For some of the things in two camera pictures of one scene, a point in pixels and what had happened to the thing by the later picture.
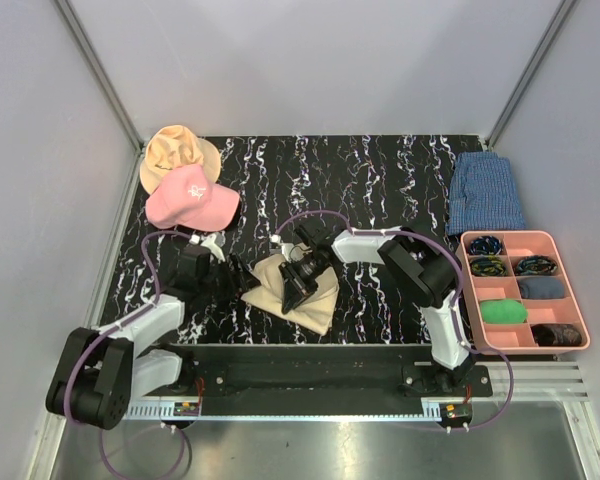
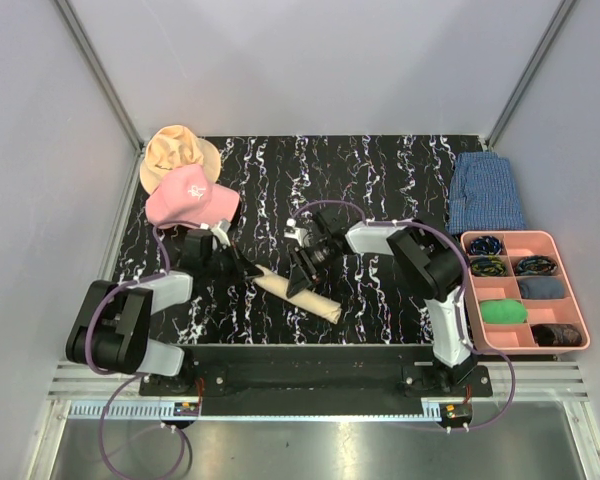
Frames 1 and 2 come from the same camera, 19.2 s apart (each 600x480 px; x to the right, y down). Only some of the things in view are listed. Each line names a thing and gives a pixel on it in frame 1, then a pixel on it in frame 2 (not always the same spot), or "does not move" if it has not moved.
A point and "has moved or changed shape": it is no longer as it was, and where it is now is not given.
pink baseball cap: [186, 198] does not move
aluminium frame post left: [86, 45] does not move
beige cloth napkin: [313, 313] has moved or changed shape
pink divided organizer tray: [517, 292] does not move
